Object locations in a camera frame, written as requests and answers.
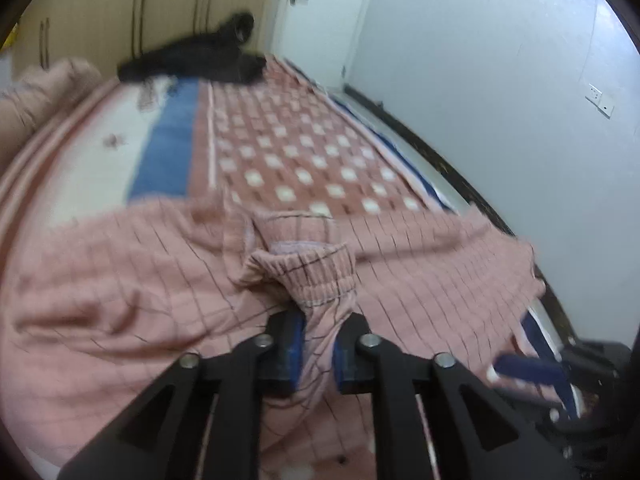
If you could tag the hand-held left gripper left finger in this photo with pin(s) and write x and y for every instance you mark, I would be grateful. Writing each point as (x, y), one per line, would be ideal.
(295, 347)

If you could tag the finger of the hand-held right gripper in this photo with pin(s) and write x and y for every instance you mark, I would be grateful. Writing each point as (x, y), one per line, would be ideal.
(530, 371)

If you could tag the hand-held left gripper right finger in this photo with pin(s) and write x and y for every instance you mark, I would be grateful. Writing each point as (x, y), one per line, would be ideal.
(343, 366)

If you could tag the pink checked pants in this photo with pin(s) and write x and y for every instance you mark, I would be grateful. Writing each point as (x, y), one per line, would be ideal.
(150, 270)

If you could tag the patterned pink blue bed sheet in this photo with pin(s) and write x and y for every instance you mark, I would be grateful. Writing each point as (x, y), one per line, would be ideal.
(300, 150)

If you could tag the black garment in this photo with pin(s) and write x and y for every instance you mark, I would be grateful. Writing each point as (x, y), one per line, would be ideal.
(200, 60)

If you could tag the white door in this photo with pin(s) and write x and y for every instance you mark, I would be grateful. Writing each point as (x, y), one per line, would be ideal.
(325, 20)

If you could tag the pink pillow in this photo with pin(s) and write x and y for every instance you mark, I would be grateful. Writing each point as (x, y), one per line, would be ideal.
(35, 100)

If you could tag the beige wardrobe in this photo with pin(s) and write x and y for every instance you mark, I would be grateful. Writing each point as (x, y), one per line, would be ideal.
(150, 5)

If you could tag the dark wooden bed frame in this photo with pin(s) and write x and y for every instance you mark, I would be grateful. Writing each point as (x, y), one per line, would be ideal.
(450, 160)

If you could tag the white wall socket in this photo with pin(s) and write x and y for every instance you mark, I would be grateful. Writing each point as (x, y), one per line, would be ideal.
(601, 101)

